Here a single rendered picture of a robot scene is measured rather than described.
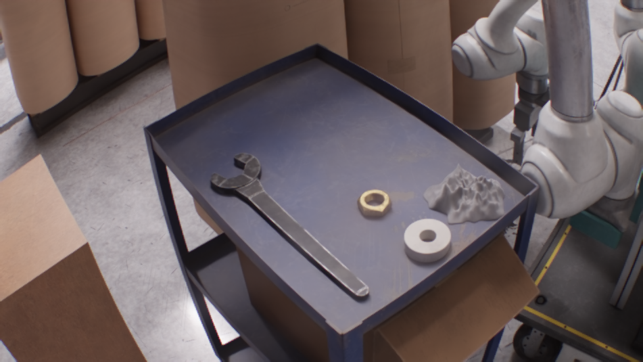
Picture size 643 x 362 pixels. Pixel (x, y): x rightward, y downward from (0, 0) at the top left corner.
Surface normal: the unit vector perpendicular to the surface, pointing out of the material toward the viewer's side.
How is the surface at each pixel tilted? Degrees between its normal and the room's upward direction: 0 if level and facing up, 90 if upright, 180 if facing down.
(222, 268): 0
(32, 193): 0
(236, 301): 0
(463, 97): 90
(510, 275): 26
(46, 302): 90
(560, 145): 67
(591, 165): 77
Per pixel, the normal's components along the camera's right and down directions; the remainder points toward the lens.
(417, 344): 0.22, -0.46
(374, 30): -0.12, 0.66
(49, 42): 0.76, 0.40
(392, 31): 0.17, 0.64
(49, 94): 0.54, 0.53
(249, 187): -0.06, -0.75
